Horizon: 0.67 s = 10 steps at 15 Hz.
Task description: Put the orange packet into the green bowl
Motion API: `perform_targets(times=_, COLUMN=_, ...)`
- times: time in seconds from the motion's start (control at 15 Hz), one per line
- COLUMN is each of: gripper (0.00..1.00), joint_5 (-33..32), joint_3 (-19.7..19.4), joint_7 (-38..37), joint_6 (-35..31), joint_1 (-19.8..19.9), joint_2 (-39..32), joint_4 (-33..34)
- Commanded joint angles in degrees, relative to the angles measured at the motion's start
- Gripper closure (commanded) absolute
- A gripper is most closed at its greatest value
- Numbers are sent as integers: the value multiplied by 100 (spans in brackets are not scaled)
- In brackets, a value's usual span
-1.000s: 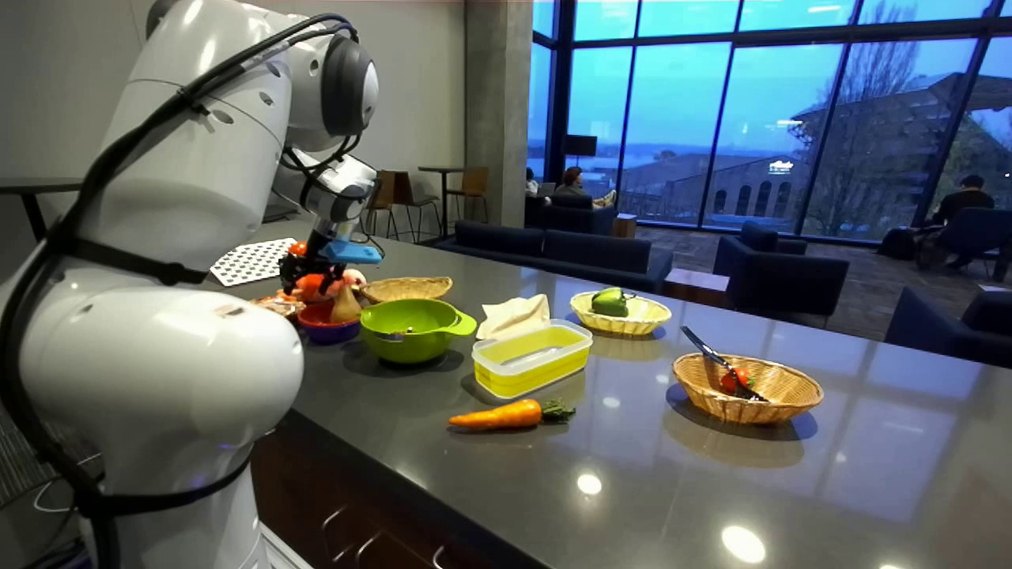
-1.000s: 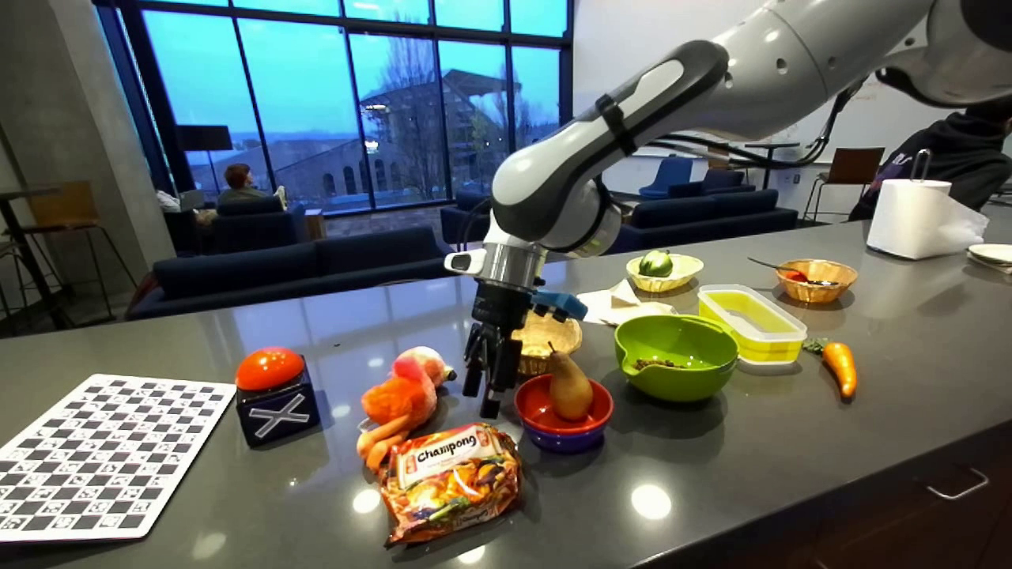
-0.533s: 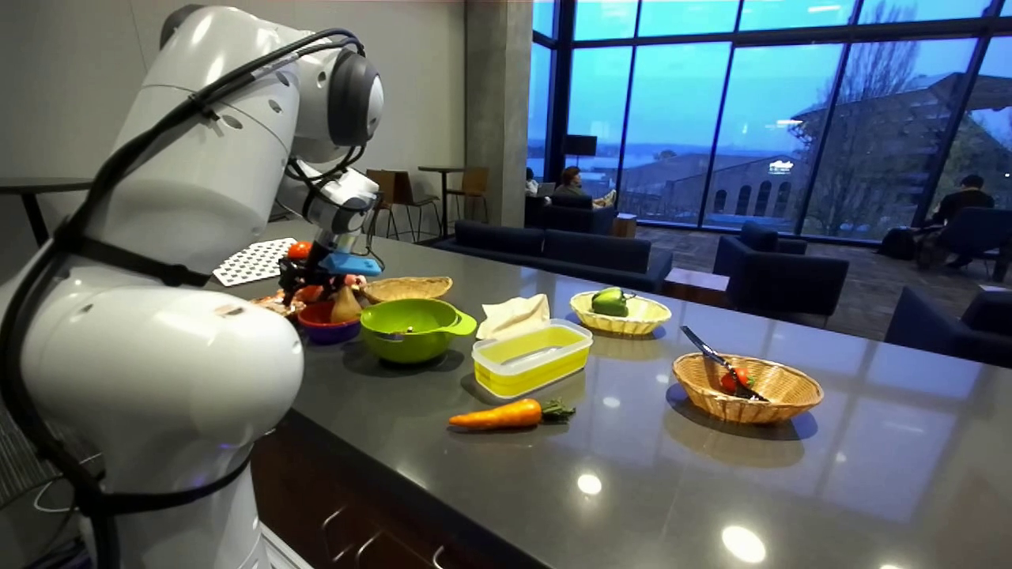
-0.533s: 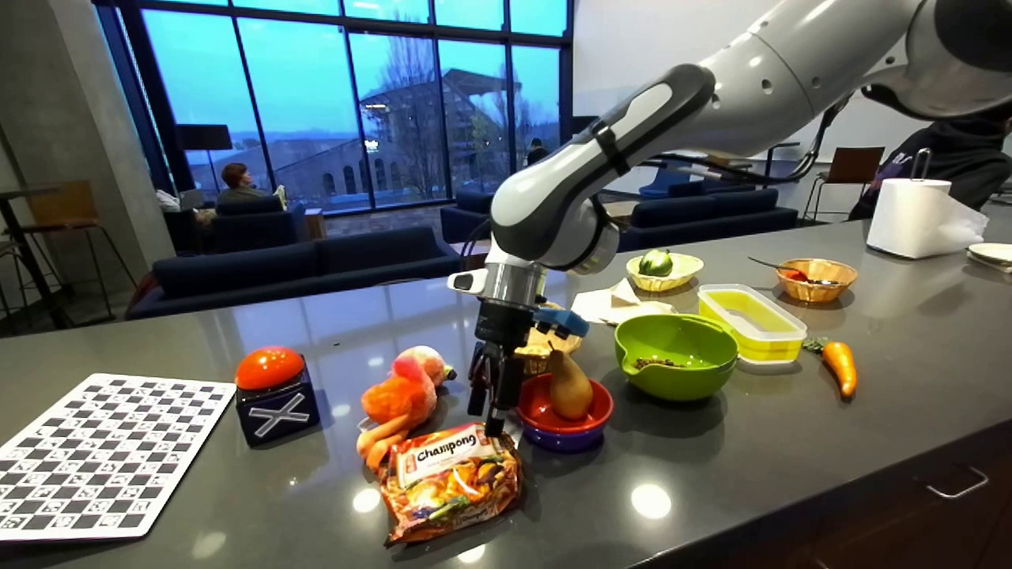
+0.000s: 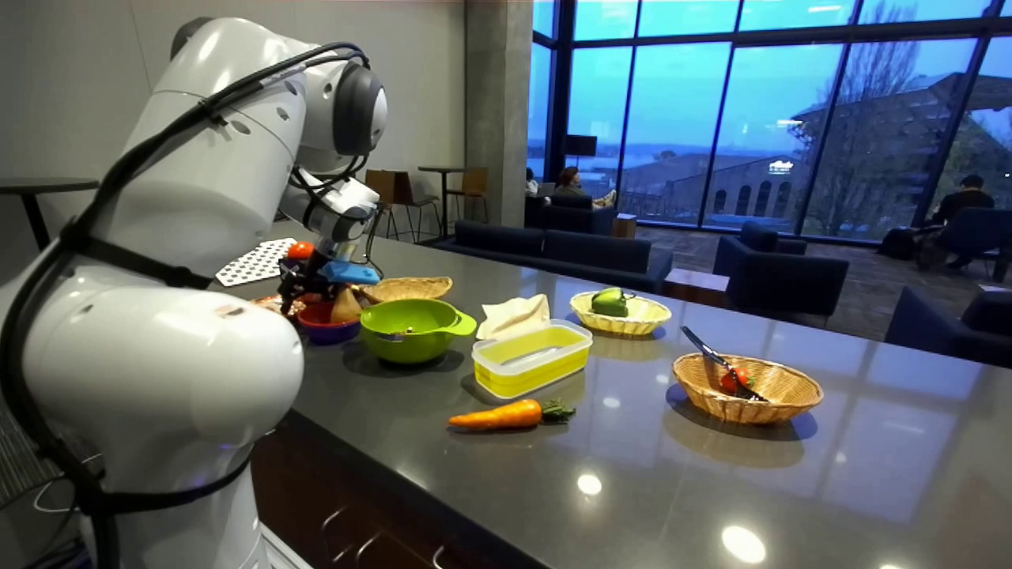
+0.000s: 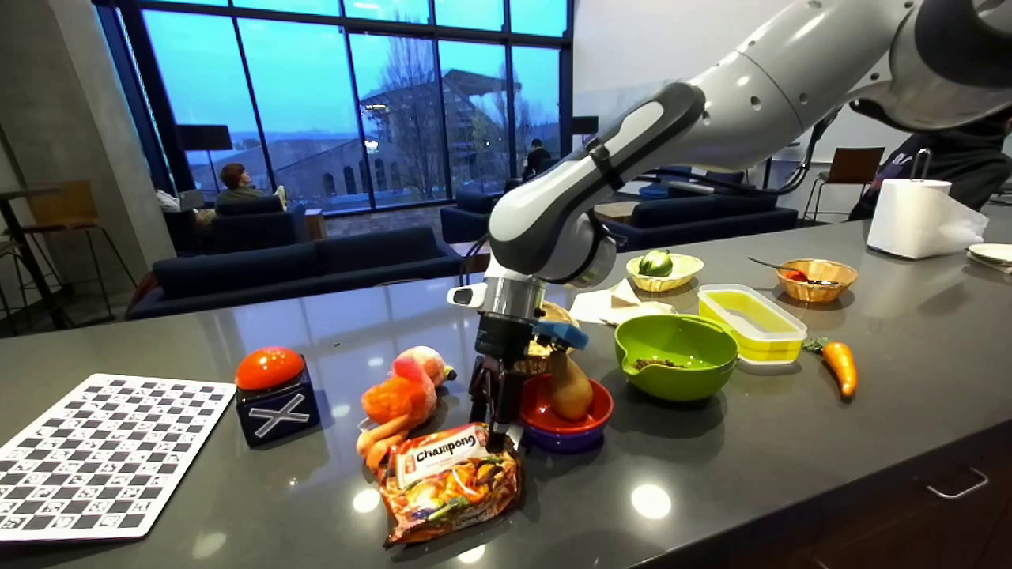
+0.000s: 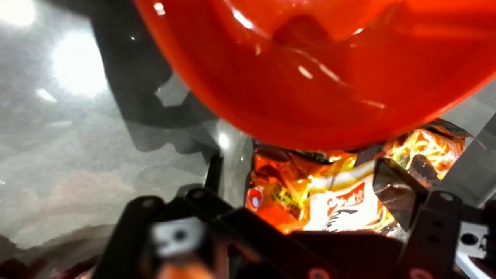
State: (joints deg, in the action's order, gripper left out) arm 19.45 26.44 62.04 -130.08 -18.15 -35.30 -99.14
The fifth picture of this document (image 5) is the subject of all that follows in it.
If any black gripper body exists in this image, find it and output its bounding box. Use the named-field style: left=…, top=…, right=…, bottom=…
left=277, top=250, right=341, bottom=304

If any red bowl with blue base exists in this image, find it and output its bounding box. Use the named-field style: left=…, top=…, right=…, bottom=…
left=291, top=301, right=363, bottom=348

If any green plastic bowl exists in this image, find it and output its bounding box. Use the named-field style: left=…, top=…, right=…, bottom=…
left=359, top=297, right=481, bottom=369

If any red button on black box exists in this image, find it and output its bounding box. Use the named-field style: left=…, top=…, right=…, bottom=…
left=283, top=236, right=323, bottom=264

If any brown toy pear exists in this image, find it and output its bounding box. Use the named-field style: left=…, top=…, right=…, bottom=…
left=328, top=285, right=363, bottom=326

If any empty oval wicker basket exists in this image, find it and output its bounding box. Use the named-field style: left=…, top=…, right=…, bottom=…
left=359, top=271, right=456, bottom=307

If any tall dark table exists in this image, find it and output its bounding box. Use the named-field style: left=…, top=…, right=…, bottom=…
left=414, top=160, right=467, bottom=239

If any white folded napkin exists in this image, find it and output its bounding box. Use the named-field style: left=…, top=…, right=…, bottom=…
left=476, top=291, right=554, bottom=341

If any orange toy carrot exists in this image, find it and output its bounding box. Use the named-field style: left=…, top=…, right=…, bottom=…
left=446, top=396, right=578, bottom=437

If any yellow container with clear lid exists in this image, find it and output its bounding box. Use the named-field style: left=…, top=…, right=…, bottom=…
left=467, top=320, right=594, bottom=402

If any long dark blue sofa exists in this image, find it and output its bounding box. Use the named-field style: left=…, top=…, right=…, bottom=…
left=452, top=217, right=678, bottom=293

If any dark armchair with seated person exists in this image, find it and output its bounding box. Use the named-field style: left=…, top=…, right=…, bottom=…
left=521, top=190, right=620, bottom=236

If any seated person with cap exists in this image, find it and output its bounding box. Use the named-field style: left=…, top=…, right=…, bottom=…
left=552, top=164, right=594, bottom=201

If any green toy vegetable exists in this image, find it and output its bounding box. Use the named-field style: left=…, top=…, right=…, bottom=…
left=587, top=285, right=634, bottom=320

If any black monitor on stand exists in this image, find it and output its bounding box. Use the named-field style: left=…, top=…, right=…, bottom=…
left=564, top=131, right=601, bottom=186

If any pale yellow woven basket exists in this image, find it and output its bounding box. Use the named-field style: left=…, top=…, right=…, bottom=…
left=567, top=288, right=674, bottom=341

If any small wooden coffee table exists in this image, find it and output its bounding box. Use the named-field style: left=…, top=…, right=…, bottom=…
left=662, top=264, right=734, bottom=310

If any dark spoon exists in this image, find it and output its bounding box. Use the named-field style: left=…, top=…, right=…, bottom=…
left=678, top=321, right=771, bottom=404

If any red toy fruit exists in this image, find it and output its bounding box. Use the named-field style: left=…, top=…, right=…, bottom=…
left=714, top=360, right=752, bottom=398

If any brown wicker basket with items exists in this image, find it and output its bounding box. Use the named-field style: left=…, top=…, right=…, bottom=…
left=672, top=348, right=829, bottom=426

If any dark blue armchair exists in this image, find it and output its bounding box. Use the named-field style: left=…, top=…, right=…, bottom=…
left=711, top=230, right=852, bottom=320

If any seated person by window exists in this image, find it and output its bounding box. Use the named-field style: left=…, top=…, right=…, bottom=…
left=926, top=170, right=997, bottom=230

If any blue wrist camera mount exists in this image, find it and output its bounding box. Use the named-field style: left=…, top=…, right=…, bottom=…
left=319, top=258, right=382, bottom=288

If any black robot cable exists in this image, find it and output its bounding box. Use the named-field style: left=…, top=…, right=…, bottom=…
left=0, top=38, right=373, bottom=569

